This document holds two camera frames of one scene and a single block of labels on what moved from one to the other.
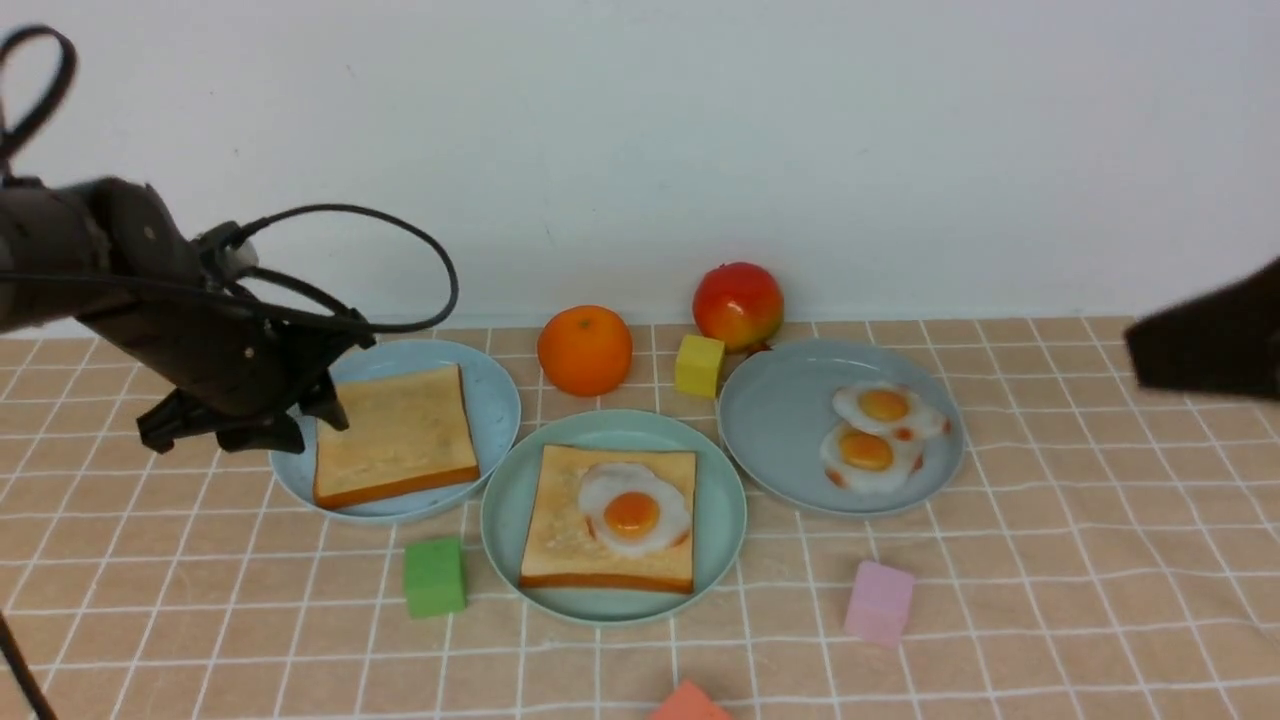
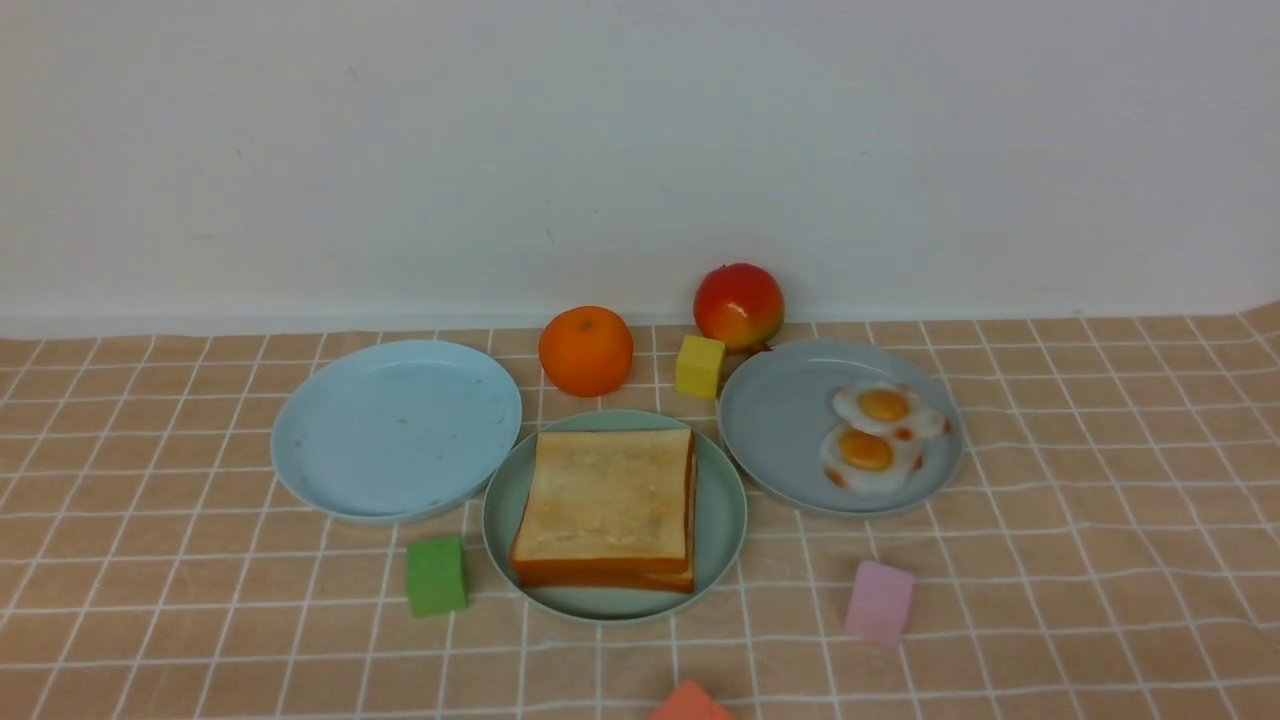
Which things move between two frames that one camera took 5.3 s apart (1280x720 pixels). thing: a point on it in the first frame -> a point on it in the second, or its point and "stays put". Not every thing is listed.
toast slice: x=406 y=431 -> x=609 y=509
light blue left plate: x=494 y=406 stays put
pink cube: x=880 y=604 stays put
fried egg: x=865 y=461 stays put
